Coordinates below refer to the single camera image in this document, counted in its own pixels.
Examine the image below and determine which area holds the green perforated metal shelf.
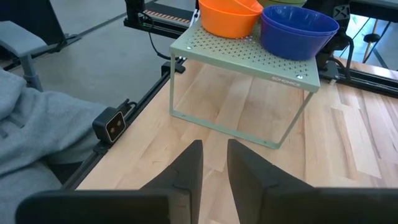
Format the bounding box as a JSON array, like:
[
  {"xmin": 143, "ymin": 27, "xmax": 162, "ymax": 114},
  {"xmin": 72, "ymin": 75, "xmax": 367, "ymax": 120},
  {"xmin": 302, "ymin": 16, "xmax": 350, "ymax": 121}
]
[{"xmin": 169, "ymin": 18, "xmax": 321, "ymax": 150}]

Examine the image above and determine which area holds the blue plastic mini bowl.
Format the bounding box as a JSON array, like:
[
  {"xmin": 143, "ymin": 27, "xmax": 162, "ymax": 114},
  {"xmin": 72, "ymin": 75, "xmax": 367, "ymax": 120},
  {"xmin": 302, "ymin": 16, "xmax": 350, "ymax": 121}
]
[
  {"xmin": 262, "ymin": 4, "xmax": 340, "ymax": 35},
  {"xmin": 260, "ymin": 4, "xmax": 340, "ymax": 62}
]

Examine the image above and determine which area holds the orange striped strip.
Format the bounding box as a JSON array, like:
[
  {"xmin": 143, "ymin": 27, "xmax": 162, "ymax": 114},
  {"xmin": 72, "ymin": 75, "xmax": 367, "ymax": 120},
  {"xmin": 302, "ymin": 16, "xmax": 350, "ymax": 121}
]
[{"xmin": 143, "ymin": 9, "xmax": 191, "ymax": 25}]

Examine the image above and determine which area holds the black aluminium table frame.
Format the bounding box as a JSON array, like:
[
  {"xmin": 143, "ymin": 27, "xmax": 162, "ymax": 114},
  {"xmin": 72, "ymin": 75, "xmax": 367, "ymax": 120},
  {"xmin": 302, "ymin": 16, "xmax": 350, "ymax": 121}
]
[{"xmin": 60, "ymin": 0, "xmax": 398, "ymax": 192}]

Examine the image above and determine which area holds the orange plastic mini bowl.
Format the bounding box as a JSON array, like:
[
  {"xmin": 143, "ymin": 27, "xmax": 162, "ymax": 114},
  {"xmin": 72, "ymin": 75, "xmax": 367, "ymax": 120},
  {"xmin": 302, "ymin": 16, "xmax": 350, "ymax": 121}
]
[
  {"xmin": 198, "ymin": 0, "xmax": 264, "ymax": 40},
  {"xmin": 200, "ymin": 0, "xmax": 264, "ymax": 15}
]

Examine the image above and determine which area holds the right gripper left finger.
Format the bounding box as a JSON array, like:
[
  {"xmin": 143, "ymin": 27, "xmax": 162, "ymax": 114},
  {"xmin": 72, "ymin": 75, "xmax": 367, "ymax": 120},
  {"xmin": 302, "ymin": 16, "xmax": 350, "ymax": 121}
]
[{"xmin": 140, "ymin": 139, "xmax": 204, "ymax": 224}]

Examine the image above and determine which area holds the person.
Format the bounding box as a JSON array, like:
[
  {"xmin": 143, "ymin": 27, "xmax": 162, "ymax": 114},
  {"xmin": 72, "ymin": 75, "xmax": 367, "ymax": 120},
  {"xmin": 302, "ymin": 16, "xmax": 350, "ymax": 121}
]
[{"xmin": 0, "ymin": 67, "xmax": 108, "ymax": 224}]

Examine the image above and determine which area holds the black table-level camera box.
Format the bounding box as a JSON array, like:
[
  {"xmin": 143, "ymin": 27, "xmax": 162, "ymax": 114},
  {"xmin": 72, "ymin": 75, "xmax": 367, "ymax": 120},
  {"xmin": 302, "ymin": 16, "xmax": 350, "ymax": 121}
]
[{"xmin": 92, "ymin": 106, "xmax": 127, "ymax": 144}]

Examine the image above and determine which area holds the grey chair armrest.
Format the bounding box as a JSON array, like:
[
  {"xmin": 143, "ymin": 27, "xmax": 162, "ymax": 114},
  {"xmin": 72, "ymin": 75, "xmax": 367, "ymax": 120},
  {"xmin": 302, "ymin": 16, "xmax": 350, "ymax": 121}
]
[{"xmin": 0, "ymin": 20, "xmax": 50, "ymax": 93}]

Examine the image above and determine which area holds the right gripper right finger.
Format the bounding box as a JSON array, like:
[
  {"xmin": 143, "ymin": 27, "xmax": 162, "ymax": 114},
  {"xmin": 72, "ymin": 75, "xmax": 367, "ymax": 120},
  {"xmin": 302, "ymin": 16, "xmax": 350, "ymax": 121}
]
[{"xmin": 226, "ymin": 139, "xmax": 313, "ymax": 224}]

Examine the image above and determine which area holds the black stool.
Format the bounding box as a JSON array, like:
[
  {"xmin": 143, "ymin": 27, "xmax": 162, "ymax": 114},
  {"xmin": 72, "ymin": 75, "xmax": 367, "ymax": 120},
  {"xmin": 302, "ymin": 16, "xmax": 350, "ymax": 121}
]
[{"xmin": 362, "ymin": 18, "xmax": 392, "ymax": 63}]

